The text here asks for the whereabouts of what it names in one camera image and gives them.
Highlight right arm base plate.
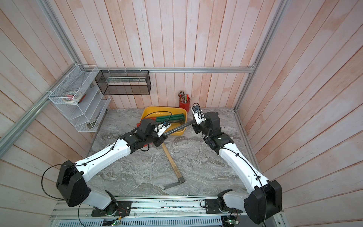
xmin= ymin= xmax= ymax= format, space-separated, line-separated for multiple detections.
xmin=200 ymin=198 xmax=244 ymax=214

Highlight red pen holder cup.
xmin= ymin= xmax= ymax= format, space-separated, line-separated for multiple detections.
xmin=179 ymin=101 xmax=191 ymax=112

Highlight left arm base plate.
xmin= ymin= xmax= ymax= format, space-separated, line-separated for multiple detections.
xmin=91 ymin=201 xmax=132 ymax=218

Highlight yellow plastic storage box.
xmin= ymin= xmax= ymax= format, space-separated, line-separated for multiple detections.
xmin=141 ymin=107 xmax=187 ymax=132

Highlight green hoe red grip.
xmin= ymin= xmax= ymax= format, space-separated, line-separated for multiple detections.
xmin=155 ymin=114 xmax=185 ymax=123
xmin=155 ymin=113 xmax=185 ymax=121

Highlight pens in red cup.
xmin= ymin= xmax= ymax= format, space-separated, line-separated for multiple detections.
xmin=178 ymin=91 xmax=192 ymax=104

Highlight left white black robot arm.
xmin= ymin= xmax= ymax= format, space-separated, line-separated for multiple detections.
xmin=56 ymin=119 xmax=170 ymax=210

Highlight white wire wall shelf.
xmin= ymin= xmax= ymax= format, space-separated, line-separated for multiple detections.
xmin=49 ymin=64 xmax=111 ymax=132

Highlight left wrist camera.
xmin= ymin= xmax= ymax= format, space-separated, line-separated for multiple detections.
xmin=157 ymin=121 xmax=171 ymax=137

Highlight tape roll on shelf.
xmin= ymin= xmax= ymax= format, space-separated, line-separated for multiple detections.
xmin=62 ymin=90 xmax=81 ymax=104

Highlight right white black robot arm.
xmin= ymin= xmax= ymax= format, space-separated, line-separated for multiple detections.
xmin=192 ymin=107 xmax=282 ymax=224

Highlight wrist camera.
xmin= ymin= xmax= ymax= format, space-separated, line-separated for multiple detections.
xmin=157 ymin=121 xmax=171 ymax=137
xmin=191 ymin=104 xmax=205 ymax=125

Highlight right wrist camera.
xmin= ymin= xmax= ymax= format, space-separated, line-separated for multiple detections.
xmin=191 ymin=104 xmax=205 ymax=125

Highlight black mesh wall basket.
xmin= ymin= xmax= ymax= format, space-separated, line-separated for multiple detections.
xmin=95 ymin=70 xmax=152 ymax=96

